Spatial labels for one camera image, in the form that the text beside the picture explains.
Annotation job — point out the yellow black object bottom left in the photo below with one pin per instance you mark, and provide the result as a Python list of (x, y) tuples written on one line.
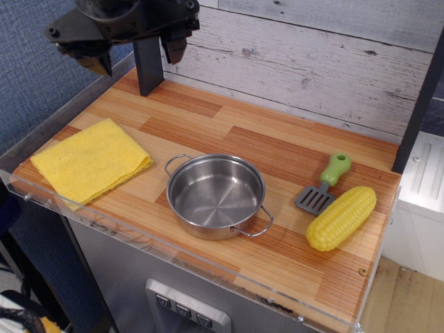
[(19, 314)]

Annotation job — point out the stainless steel cabinet front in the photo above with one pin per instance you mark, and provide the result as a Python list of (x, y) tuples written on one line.
[(121, 268)]

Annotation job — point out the clear acrylic front guard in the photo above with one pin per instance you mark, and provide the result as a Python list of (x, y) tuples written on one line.
[(46, 208)]

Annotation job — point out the white box at right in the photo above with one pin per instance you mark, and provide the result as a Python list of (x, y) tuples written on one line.
[(414, 237)]

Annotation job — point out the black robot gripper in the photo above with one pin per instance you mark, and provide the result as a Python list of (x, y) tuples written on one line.
[(85, 31)]

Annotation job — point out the yellow plastic toy corn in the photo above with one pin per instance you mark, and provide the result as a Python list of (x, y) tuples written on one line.
[(341, 218)]

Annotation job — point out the grey metal left rail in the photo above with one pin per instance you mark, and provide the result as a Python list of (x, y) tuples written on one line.
[(11, 159)]

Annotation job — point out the stainless steel pot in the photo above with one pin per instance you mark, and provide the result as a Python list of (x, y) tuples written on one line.
[(217, 196)]

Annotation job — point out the dark right upright post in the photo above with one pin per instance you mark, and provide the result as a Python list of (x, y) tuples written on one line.
[(420, 110)]

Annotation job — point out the silver button control panel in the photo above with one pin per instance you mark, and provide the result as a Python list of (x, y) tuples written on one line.
[(176, 311)]

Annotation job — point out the dark upright post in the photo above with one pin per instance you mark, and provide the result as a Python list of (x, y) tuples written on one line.
[(420, 110), (148, 62)]

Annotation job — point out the dark left upright post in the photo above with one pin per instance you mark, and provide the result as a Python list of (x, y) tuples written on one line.
[(148, 62)]

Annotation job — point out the green handled grey toy spatula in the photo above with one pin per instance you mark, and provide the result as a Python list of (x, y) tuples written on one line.
[(316, 199)]

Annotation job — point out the yellow folded cloth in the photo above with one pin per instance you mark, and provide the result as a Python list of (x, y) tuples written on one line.
[(90, 163)]

